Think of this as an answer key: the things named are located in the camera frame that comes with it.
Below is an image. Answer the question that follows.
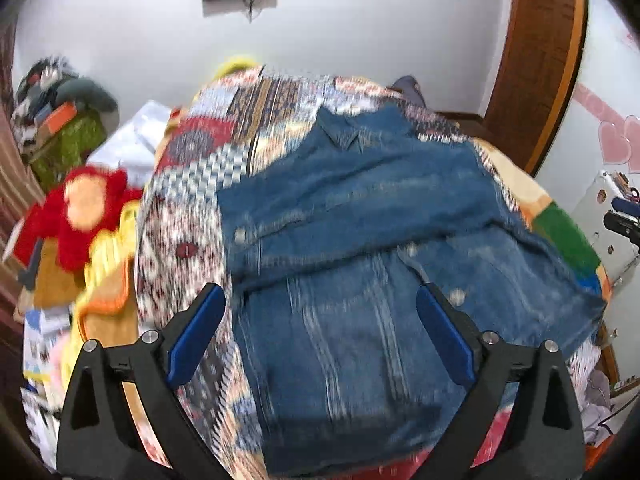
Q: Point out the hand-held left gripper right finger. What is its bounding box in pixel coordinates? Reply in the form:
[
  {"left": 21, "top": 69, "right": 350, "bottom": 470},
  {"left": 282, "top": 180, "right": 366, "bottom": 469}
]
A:
[{"left": 415, "top": 282, "right": 586, "bottom": 480}]

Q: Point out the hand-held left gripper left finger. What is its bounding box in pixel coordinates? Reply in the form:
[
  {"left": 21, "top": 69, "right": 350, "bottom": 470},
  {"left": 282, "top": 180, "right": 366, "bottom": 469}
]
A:
[{"left": 56, "top": 282, "right": 232, "bottom": 480}]

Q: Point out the blue denim jacket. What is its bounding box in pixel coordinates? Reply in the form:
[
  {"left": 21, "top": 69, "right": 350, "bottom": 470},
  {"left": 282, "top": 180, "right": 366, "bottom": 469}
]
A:
[{"left": 216, "top": 105, "right": 607, "bottom": 477}]

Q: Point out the pile of clothes and bags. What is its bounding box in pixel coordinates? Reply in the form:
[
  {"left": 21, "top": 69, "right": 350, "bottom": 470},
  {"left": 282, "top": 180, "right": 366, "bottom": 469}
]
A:
[{"left": 11, "top": 56, "right": 120, "bottom": 148}]

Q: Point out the colourful fleece blanket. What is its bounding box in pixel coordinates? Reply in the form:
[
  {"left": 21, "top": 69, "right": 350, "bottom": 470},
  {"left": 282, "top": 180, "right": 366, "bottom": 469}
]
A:
[{"left": 475, "top": 139, "right": 613, "bottom": 303}]

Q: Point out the yellow towel with orange edge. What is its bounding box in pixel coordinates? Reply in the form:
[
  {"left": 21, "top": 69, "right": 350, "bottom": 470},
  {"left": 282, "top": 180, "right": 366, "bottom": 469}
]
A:
[{"left": 60, "top": 202, "right": 140, "bottom": 391}]

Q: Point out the patchwork patterned blanket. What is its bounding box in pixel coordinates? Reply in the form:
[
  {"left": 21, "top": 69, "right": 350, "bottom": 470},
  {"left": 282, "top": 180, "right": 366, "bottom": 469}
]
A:
[{"left": 135, "top": 65, "right": 608, "bottom": 480}]

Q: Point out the mustard brown cloth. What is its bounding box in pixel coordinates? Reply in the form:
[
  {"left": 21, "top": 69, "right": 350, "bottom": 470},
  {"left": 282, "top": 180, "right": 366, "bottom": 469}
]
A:
[{"left": 17, "top": 237, "right": 93, "bottom": 318}]

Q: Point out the pile of books and papers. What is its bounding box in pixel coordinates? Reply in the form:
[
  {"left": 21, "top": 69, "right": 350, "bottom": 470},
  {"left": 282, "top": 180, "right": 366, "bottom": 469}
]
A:
[{"left": 20, "top": 307, "right": 76, "bottom": 466}]

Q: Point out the red and yellow plush toy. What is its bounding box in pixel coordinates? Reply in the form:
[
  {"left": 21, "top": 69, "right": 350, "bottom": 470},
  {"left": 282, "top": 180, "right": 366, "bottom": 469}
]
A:
[{"left": 12, "top": 166, "right": 143, "bottom": 273}]

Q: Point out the white cloth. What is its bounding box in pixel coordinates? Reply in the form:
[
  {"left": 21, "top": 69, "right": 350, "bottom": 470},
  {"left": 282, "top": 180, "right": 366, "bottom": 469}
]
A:
[{"left": 92, "top": 100, "right": 183, "bottom": 186}]

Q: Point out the green patterned cloth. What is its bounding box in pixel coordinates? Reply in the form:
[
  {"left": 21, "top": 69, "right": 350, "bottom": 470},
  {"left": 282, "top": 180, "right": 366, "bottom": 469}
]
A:
[{"left": 27, "top": 112, "right": 108, "bottom": 193}]

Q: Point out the striped brown curtain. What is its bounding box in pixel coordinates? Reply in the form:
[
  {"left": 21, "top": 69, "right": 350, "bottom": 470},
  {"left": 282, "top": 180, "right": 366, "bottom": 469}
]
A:
[{"left": 0, "top": 25, "right": 46, "bottom": 341}]

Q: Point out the dark grey bag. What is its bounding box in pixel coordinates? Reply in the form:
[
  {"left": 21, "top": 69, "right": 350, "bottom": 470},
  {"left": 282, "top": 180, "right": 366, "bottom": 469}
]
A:
[{"left": 390, "top": 75, "right": 428, "bottom": 110}]

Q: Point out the orange box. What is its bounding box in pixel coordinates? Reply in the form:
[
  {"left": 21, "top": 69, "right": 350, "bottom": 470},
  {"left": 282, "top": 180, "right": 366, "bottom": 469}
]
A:
[{"left": 42, "top": 102, "right": 81, "bottom": 133}]

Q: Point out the yellow plush cushion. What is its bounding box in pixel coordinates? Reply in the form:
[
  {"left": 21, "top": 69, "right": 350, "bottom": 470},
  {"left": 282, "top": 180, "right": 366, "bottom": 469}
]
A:
[{"left": 214, "top": 56, "right": 265, "bottom": 80}]

